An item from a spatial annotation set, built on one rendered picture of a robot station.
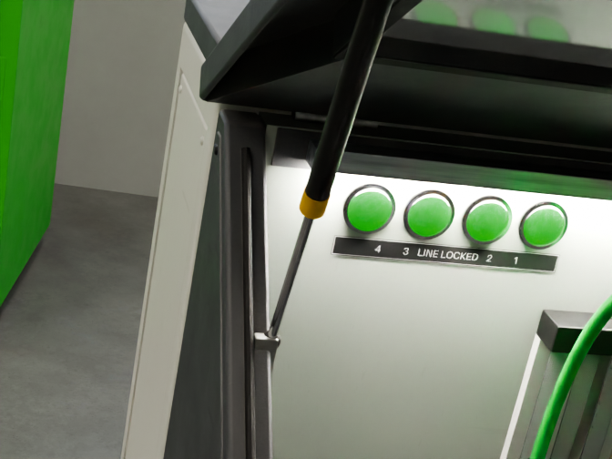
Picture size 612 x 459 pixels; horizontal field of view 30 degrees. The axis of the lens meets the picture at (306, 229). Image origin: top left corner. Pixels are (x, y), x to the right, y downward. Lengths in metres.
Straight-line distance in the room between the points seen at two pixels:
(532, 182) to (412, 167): 0.12
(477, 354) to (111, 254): 3.21
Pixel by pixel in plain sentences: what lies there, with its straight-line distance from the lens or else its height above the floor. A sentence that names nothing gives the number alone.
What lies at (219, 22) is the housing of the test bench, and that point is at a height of 1.50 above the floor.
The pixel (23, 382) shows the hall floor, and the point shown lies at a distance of 3.43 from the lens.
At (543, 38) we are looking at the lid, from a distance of 0.88.
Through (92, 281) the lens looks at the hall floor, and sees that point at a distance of 4.08.
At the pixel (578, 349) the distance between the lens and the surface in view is 1.09.
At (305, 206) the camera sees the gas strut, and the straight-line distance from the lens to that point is 0.81.
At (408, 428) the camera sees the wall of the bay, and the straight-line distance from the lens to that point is 1.20.
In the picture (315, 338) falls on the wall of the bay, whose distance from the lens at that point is 1.12.
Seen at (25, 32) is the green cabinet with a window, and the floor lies 0.95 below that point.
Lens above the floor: 1.73
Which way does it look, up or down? 21 degrees down
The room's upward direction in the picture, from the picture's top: 11 degrees clockwise
